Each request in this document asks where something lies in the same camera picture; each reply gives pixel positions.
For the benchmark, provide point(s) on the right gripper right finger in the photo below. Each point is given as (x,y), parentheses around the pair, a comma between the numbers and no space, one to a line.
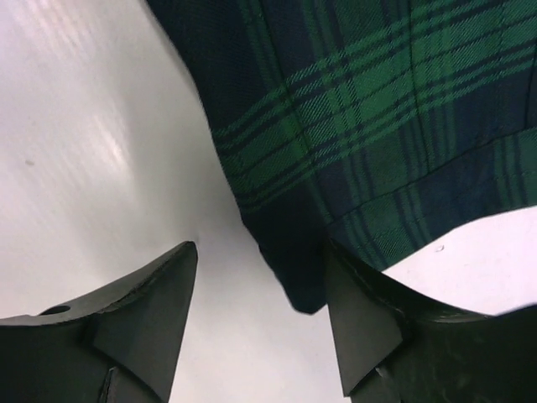
(394,344)

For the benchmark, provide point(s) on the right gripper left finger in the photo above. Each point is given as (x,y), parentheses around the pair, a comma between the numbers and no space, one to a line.
(118,343)

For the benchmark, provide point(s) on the green plaid skirt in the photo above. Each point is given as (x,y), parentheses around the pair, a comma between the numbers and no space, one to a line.
(382,125)

